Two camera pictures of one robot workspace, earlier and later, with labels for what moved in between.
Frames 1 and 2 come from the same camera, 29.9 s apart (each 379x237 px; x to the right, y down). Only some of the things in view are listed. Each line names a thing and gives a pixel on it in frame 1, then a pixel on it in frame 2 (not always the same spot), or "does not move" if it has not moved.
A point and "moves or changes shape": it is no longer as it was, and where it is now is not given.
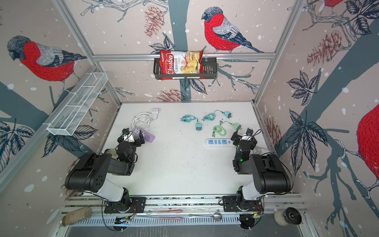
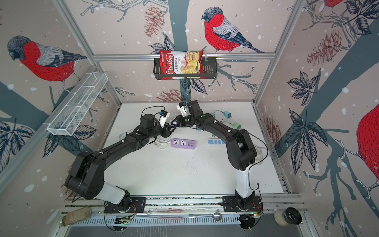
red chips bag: [179, 62] does not move
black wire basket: [210, 67] does not move
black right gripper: [237, 138] → [178, 119]
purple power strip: [148, 137] moves or changes shape
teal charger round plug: [211, 117] does not move
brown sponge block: [77, 215] does not move
